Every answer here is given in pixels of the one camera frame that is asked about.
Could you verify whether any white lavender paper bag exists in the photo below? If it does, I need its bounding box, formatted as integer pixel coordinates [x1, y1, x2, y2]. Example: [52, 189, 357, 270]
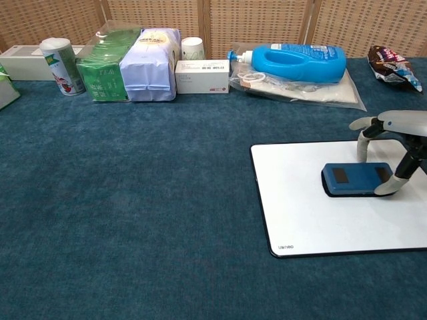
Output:
[119, 27, 183, 103]

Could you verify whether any woven rattan folding screen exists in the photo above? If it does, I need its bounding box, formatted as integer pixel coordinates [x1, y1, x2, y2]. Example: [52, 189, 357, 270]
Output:
[0, 0, 427, 59]

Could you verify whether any white lidded cylindrical can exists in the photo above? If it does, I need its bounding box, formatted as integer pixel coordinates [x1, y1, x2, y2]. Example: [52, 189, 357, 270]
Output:
[39, 37, 86, 97]

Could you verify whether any blue felt table cover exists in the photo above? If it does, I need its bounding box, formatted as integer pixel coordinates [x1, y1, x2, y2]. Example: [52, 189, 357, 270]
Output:
[0, 56, 427, 320]

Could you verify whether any small white cardboard box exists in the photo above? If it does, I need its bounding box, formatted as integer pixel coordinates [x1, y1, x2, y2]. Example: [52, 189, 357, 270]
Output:
[174, 59, 231, 95]

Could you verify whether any blue board eraser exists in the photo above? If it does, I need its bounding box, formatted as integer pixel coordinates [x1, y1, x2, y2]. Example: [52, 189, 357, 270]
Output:
[321, 162, 394, 198]

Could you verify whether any brown snack bag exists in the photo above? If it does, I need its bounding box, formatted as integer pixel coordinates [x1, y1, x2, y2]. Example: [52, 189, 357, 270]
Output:
[368, 45, 424, 93]

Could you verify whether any clear plastic zip bag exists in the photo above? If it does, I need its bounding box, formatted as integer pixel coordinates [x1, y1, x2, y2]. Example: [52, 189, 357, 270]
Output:
[228, 41, 368, 113]

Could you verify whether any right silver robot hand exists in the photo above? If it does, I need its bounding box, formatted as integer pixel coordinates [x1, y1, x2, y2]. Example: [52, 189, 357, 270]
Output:
[348, 110, 427, 197]

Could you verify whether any white paper cup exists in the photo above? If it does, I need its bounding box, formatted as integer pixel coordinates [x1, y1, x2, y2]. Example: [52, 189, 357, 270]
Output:
[181, 37, 205, 61]

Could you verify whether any green tea box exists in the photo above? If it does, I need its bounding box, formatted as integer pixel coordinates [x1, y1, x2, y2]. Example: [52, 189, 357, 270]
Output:
[75, 20, 143, 103]

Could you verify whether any white board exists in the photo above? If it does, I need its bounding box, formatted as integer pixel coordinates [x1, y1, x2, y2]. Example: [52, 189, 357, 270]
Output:
[250, 139, 427, 258]

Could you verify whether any white power strip box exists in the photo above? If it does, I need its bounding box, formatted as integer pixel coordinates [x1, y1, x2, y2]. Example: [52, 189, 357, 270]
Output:
[0, 45, 87, 81]

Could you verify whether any green tissue pack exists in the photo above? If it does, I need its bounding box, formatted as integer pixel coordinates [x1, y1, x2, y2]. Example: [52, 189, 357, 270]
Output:
[0, 63, 21, 111]

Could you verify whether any blue detergent pump bottle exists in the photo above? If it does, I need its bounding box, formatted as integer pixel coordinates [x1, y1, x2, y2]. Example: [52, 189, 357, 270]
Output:
[228, 43, 348, 84]

